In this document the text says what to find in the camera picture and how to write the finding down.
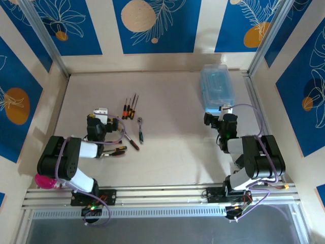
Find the orange black screwdriver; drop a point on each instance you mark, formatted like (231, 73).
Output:
(128, 110)
(124, 111)

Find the yellow black screwdriver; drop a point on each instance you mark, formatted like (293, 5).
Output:
(131, 114)
(121, 148)

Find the chrome metal fitting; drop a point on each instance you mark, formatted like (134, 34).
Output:
(140, 132)

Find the blue plastic tool box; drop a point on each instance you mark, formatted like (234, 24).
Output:
(215, 86)

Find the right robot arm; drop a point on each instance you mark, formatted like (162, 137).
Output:
(266, 157)

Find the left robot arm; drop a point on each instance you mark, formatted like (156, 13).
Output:
(63, 157)

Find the pink plastic container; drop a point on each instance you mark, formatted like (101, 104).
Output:
(45, 181)

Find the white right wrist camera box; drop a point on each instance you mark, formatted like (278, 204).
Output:
(224, 109)

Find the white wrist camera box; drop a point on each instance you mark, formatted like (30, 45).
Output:
(100, 111)
(224, 109)

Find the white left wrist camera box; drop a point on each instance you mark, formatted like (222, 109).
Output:
(100, 111)

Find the aluminium side rail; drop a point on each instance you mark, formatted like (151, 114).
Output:
(250, 89)

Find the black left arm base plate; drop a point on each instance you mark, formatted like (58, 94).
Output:
(109, 197)

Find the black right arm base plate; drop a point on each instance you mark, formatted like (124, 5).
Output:
(214, 194)

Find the aluminium front rail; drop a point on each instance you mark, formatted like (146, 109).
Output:
(157, 195)

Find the aluminium frame post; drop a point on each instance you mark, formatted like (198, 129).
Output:
(269, 33)
(43, 33)

